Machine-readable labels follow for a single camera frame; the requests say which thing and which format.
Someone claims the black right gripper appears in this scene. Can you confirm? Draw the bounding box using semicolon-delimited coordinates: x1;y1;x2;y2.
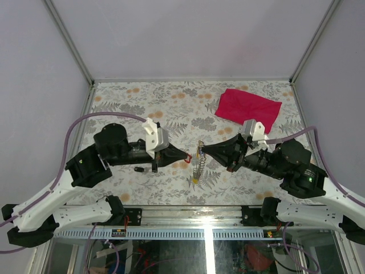
201;132;286;180

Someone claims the metal key organiser with rings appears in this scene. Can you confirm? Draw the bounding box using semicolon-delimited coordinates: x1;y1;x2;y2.
192;140;206;184

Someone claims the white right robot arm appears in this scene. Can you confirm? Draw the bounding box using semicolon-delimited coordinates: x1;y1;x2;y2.
200;134;364;244

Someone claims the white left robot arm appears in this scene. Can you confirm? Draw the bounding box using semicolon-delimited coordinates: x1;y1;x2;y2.
1;122;192;248

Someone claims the pink folded cloth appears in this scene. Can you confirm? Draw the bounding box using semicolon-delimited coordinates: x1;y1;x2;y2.
215;88;282;134

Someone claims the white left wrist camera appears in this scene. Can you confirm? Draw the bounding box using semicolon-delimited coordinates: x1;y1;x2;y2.
142;118;169;158

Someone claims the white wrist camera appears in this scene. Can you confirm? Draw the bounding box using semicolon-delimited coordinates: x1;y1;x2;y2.
142;118;169;158
242;119;268;144

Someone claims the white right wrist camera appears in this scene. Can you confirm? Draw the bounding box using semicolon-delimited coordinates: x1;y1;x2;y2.
242;119;268;144

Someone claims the aluminium mounting rail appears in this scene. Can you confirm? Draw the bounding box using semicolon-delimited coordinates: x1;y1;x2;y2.
56;204;349;228

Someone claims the white slotted cable duct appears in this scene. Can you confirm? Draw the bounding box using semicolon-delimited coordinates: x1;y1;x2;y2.
55;227;282;240

